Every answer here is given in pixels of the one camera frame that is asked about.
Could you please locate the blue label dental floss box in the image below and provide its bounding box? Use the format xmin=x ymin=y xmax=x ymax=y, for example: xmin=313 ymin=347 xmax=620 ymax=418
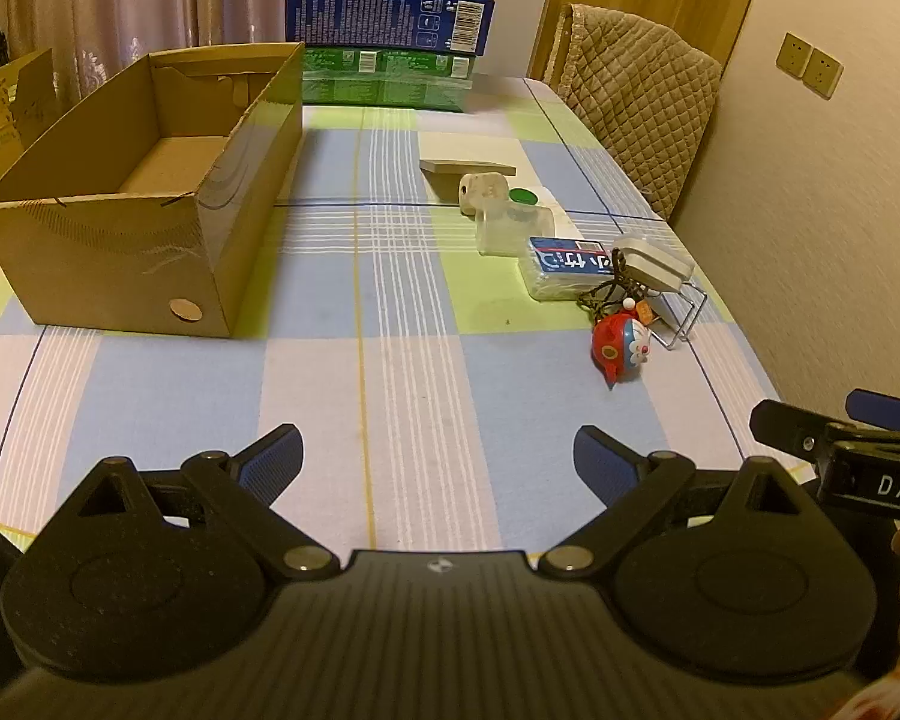
xmin=521 ymin=235 xmax=616 ymax=302

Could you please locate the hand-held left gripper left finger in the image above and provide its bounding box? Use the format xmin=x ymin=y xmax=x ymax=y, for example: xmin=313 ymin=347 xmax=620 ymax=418
xmin=58 ymin=424 xmax=340 ymax=580

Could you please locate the red white printed cloth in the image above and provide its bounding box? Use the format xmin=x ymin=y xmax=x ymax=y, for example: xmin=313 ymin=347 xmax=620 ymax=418
xmin=840 ymin=660 xmax=900 ymax=720

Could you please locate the blue carton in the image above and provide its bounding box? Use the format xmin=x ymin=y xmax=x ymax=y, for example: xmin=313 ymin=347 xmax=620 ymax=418
xmin=285 ymin=0 xmax=496 ymax=57

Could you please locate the metal wire stand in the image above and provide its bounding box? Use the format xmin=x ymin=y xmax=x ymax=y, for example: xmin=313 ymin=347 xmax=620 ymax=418
xmin=649 ymin=281 xmax=710 ymax=352

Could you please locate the white plug adapter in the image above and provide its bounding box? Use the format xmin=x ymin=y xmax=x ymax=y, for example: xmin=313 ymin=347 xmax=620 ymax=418
xmin=457 ymin=171 xmax=511 ymax=218

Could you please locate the red toy keychain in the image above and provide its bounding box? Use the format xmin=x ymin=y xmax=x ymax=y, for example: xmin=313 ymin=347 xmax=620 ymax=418
xmin=576 ymin=247 xmax=657 ymax=381

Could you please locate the green carton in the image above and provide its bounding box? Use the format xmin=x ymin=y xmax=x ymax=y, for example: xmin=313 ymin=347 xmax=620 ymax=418
xmin=300 ymin=45 xmax=475 ymax=113

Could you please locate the cardboard box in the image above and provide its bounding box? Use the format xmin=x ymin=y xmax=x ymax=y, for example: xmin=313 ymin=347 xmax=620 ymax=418
xmin=0 ymin=41 xmax=306 ymax=338

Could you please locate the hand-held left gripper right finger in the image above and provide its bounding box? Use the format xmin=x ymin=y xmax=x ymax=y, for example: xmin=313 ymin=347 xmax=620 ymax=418
xmin=538 ymin=424 xmax=826 ymax=580

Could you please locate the brown printed cardboard carton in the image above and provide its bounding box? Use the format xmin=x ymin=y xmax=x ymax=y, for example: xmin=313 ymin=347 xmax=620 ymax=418
xmin=0 ymin=49 xmax=57 ymax=173

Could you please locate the clear plastic jar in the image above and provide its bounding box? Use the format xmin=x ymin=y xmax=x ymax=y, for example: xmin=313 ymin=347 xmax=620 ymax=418
xmin=474 ymin=187 xmax=556 ymax=257

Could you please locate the checked tablecloth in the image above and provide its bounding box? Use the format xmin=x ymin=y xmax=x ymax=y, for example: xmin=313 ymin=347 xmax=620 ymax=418
xmin=0 ymin=75 xmax=818 ymax=563

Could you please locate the quilted beige chair cover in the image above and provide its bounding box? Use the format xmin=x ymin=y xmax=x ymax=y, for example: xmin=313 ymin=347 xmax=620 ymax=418
xmin=555 ymin=4 xmax=723 ymax=222

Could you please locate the wooden chair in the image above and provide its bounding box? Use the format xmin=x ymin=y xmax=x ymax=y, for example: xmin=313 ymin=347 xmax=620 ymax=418
xmin=544 ymin=4 xmax=578 ymax=91

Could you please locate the beige wall socket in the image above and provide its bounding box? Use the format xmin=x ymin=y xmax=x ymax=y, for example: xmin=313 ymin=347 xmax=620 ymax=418
xmin=802 ymin=47 xmax=845 ymax=100
xmin=776 ymin=31 xmax=812 ymax=80

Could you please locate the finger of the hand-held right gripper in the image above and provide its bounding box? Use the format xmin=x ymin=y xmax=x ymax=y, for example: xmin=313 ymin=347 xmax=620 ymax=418
xmin=748 ymin=399 xmax=841 ymax=466
xmin=846 ymin=388 xmax=900 ymax=434

